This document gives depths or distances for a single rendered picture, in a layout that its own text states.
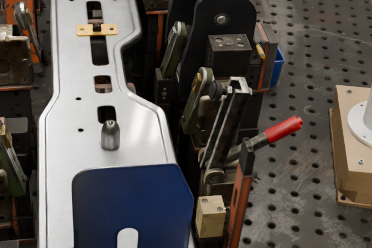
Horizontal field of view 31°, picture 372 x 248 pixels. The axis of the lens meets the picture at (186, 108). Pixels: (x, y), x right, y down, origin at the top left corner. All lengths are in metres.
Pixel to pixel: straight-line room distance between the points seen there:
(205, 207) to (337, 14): 1.32
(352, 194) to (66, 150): 0.67
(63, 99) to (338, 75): 0.91
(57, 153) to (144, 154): 0.14
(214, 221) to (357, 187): 0.58
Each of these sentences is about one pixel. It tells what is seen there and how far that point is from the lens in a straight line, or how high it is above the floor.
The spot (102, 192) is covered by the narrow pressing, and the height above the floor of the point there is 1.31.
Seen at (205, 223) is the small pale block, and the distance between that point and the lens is 0.94.
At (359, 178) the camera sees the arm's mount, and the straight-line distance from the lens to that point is 1.45.
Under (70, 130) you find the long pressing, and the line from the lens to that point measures 1.14.
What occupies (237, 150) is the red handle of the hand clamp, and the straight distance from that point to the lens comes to 0.98.
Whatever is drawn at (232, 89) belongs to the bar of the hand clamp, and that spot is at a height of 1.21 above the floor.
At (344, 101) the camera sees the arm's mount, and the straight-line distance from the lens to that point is 1.63.
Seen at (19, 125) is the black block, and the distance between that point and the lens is 1.17.
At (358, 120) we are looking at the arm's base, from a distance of 1.56.
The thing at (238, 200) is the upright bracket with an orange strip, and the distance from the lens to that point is 0.89.
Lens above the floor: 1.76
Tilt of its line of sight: 40 degrees down
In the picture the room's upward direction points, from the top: 6 degrees clockwise
